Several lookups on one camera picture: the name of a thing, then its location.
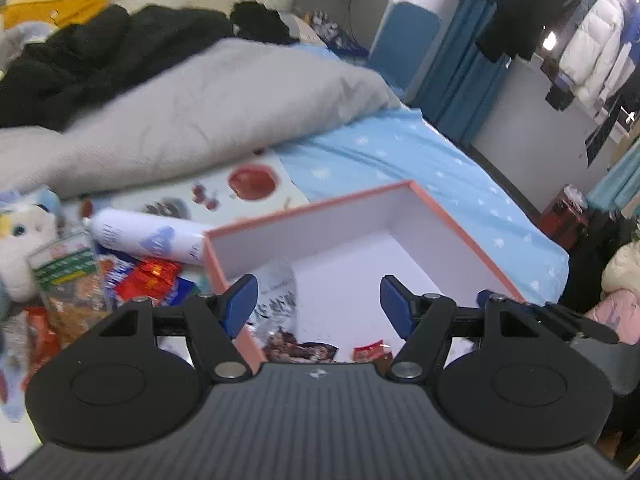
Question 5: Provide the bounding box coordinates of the grey blanket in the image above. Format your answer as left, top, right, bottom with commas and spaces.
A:
0, 37, 404, 202

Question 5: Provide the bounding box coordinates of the dark snack packet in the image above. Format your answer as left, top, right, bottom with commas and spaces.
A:
262, 327, 339, 365

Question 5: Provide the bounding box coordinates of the cream clothing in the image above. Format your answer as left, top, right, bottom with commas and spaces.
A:
600, 241, 640, 292

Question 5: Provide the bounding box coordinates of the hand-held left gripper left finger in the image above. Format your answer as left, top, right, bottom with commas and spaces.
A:
97, 274, 261, 383

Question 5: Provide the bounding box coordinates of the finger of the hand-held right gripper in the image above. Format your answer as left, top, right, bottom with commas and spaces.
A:
476, 289, 620, 346

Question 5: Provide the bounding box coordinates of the white printed snack packet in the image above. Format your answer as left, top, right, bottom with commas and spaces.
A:
251, 257, 302, 342

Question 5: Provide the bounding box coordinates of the black hanging coat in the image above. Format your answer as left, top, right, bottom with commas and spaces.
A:
474, 0, 602, 62

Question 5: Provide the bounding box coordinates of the orange snack packet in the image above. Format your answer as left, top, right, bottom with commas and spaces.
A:
22, 307, 62, 388

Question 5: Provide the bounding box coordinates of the blue curtain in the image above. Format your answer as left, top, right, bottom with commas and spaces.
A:
414, 0, 512, 147

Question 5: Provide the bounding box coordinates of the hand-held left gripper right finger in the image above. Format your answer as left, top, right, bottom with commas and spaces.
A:
379, 275, 538, 383

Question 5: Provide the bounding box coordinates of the small red snack packet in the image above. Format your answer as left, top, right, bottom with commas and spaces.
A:
352, 341, 396, 374

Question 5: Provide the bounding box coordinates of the small black garment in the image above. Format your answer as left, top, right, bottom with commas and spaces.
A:
229, 1, 301, 47

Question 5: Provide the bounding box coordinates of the white spray bottle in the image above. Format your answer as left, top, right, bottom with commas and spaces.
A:
82, 208, 211, 266

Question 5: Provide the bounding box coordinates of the teal cloth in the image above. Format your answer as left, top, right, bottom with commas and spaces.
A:
586, 139, 640, 212

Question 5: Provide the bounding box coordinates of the red container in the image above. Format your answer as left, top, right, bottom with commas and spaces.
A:
537, 185, 592, 252

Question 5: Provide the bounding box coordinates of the green label snack packet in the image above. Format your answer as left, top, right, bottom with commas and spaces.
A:
25, 232, 117, 347

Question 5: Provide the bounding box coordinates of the yellow pillow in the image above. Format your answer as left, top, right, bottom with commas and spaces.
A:
0, 0, 114, 29

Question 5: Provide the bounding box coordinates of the shiny red candy packet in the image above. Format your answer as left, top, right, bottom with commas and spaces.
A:
115, 257, 184, 307

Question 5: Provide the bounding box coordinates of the light blue bedsheet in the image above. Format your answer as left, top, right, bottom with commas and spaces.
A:
277, 107, 571, 307

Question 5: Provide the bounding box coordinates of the white blue plush toy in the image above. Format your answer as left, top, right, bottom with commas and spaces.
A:
0, 187, 64, 302

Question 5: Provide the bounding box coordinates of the pink clothing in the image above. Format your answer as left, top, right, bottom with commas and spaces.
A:
584, 289, 640, 347

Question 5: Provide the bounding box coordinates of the white puffer jacket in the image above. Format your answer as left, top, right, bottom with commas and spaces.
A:
557, 0, 632, 107

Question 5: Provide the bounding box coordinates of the patterned cloth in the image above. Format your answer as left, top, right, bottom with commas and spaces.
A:
304, 10, 372, 59

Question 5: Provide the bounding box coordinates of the orange cardboard box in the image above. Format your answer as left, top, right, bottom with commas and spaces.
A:
202, 180, 526, 376

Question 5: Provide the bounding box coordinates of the blue padded panel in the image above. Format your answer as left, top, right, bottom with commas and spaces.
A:
367, 1, 443, 90

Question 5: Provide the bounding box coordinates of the large black clothing pile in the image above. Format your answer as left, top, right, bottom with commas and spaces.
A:
0, 4, 236, 132

